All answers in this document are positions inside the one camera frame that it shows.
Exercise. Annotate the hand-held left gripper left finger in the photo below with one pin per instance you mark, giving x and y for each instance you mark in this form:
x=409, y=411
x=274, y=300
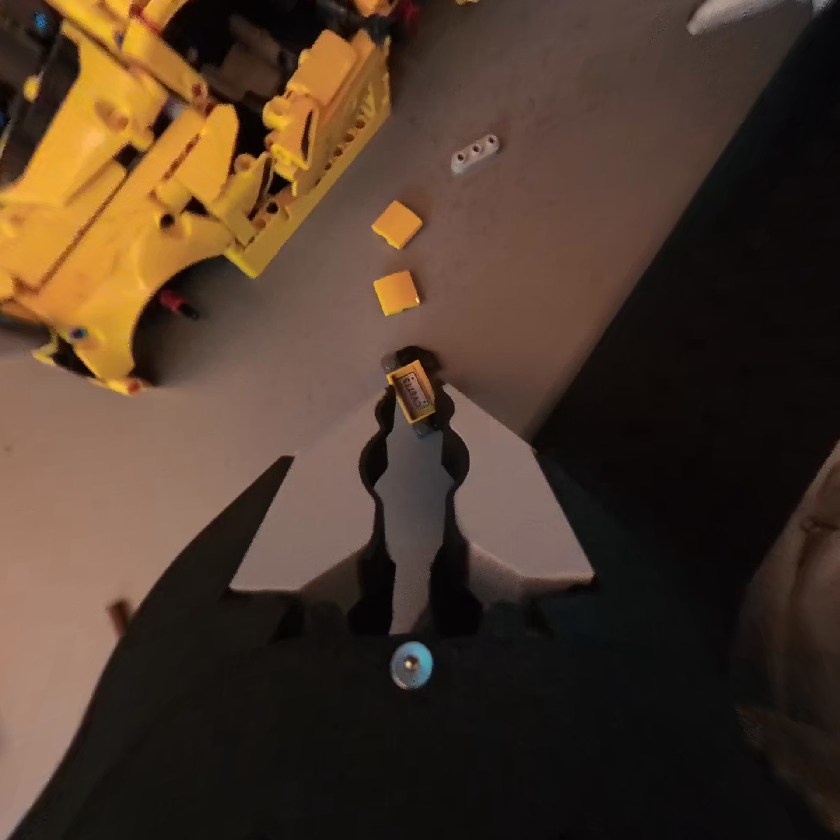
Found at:
x=302, y=525

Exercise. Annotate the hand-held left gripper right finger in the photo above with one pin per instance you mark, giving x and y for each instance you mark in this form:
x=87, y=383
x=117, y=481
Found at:
x=525, y=525

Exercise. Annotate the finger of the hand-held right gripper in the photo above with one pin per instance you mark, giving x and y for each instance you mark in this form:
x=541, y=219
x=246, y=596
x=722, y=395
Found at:
x=741, y=13

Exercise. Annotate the small yellow black brick assembly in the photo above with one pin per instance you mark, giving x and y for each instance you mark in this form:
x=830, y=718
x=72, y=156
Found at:
x=412, y=353

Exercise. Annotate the yellow curved slope piece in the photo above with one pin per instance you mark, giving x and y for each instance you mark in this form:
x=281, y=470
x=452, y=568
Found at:
x=397, y=224
x=396, y=293

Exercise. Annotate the grey desk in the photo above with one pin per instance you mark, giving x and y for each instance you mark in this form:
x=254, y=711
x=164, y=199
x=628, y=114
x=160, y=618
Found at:
x=525, y=295

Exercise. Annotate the light grey holed beam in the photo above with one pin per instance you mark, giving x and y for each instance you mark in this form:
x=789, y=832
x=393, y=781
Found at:
x=474, y=154

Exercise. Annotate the yellow toy brick car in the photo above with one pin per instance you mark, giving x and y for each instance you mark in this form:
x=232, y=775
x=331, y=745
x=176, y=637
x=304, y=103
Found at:
x=131, y=197

